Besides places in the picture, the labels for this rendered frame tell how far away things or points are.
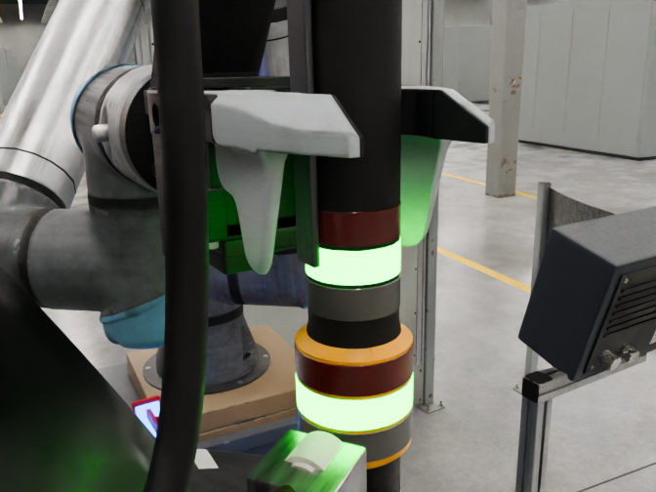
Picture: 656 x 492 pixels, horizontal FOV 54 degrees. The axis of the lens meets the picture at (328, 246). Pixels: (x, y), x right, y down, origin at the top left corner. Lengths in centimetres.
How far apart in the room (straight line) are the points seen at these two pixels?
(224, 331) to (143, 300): 49
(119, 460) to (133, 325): 24
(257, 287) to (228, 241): 61
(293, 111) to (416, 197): 7
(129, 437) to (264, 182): 10
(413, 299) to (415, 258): 18
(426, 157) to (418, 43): 229
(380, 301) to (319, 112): 7
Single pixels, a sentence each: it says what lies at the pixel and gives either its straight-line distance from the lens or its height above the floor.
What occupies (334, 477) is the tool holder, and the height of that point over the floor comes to 136.
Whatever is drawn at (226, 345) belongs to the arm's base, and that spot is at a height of 109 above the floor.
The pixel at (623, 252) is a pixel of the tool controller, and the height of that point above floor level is 123.
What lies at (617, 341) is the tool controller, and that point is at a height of 110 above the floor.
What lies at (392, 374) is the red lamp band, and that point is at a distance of 23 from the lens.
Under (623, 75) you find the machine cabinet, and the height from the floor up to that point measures 116.
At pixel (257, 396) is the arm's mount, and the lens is 91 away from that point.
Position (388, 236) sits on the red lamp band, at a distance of 21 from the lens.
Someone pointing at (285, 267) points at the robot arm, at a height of 122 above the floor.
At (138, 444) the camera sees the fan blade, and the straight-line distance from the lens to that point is 24.
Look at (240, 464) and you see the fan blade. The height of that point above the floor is 118.
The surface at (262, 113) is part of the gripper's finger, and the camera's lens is 19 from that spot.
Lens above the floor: 148
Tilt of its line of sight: 16 degrees down
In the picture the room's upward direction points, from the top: 1 degrees counter-clockwise
